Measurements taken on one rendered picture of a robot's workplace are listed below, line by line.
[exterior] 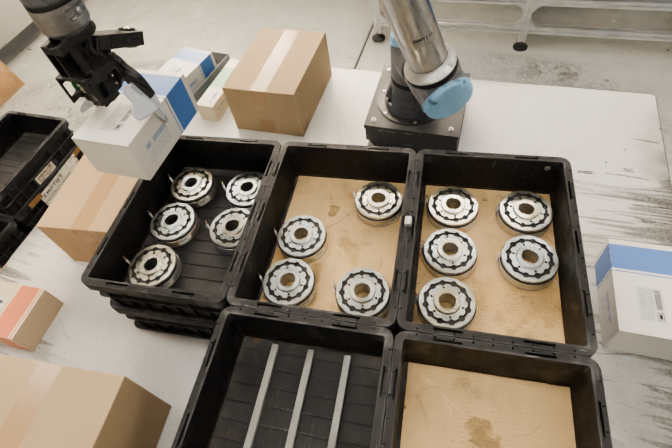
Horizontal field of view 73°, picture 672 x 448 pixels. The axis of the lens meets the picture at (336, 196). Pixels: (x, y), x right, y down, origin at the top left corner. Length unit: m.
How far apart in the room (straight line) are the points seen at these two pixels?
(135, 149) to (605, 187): 1.07
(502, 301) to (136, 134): 0.72
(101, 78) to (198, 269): 0.43
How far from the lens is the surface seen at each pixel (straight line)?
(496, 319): 0.90
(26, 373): 1.01
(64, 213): 1.24
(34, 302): 1.26
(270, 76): 1.36
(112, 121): 0.92
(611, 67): 2.91
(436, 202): 0.98
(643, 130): 1.48
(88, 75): 0.84
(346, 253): 0.95
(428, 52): 0.96
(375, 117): 1.25
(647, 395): 1.08
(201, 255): 1.04
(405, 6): 0.88
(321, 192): 1.06
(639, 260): 1.09
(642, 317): 1.03
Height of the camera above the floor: 1.64
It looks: 51 degrees down
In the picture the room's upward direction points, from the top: 11 degrees counter-clockwise
